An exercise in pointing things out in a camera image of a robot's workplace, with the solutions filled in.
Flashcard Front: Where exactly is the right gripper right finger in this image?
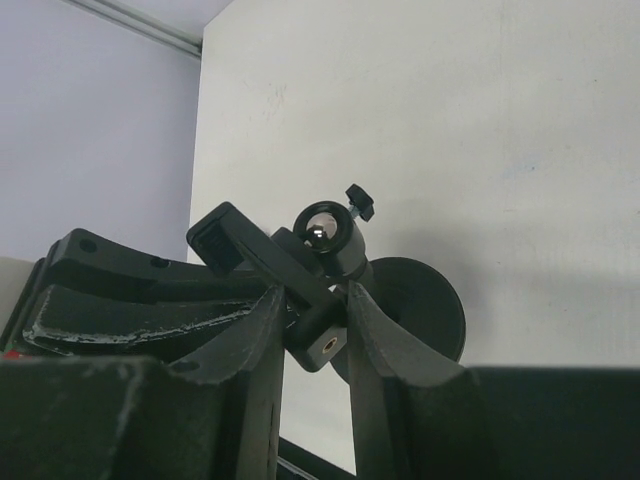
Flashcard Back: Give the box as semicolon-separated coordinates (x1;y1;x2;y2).
348;283;639;479

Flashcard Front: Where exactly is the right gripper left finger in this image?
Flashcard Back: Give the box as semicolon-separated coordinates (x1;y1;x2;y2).
1;287;285;479

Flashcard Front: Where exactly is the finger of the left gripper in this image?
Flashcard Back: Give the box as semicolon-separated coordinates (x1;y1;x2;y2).
22;283;266;356
34;228;265;304

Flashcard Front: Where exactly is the left aluminium frame post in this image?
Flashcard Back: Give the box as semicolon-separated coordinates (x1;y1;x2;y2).
66;0;203;59

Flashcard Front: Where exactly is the black phone stand round base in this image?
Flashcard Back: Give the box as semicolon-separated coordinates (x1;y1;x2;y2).
186;184;466;380

